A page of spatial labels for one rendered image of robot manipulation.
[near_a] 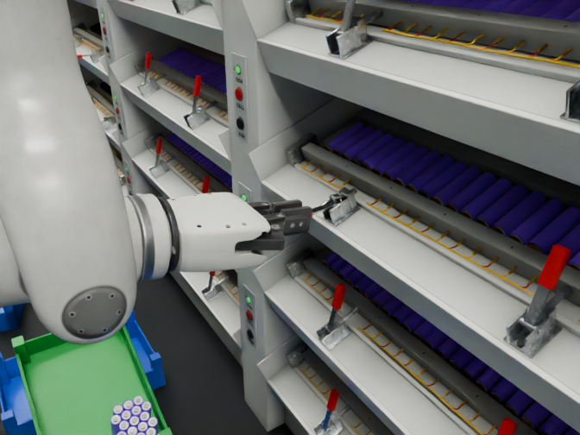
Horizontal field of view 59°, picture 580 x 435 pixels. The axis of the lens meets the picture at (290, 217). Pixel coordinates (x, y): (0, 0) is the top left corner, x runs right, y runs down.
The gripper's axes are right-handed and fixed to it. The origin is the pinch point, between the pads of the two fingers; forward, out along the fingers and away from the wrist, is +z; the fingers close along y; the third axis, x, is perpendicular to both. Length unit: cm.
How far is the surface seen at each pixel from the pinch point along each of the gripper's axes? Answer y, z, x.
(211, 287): -43, 13, -37
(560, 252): 26.8, 6.8, 7.9
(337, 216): 1.0, 6.2, -0.2
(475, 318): 22.1, 6.4, -1.2
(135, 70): -85, 9, 2
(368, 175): -0.2, 11.1, 4.3
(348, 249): 4.2, 6.1, -3.0
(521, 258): 22.0, 10.8, 4.1
